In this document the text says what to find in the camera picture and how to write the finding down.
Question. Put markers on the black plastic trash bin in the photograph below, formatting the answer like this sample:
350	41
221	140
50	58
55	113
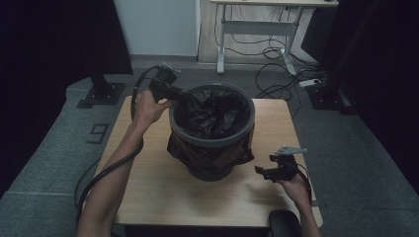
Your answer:
214	174

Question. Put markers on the white power strip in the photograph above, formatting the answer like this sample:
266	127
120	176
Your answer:
309	83

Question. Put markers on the person's left hand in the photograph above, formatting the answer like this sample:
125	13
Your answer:
148	110

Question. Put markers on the person's right hand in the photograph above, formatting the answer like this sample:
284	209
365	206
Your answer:
298	192

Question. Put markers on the black plastic garbage bag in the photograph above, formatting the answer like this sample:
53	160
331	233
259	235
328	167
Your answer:
210	115

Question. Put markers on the white desk frame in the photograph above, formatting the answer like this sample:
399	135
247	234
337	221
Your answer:
257	28

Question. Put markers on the black chair armrest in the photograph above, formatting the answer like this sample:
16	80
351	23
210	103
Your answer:
283	225

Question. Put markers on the black metal stand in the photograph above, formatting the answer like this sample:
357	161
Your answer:
103	92
329	98

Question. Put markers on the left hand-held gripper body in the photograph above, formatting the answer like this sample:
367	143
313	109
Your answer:
163	82

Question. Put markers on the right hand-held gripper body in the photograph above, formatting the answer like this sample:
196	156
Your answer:
286	166

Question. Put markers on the white cabinet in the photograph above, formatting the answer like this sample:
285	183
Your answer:
158	26

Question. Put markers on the dark curtain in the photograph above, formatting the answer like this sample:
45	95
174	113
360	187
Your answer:
49	49
378	49

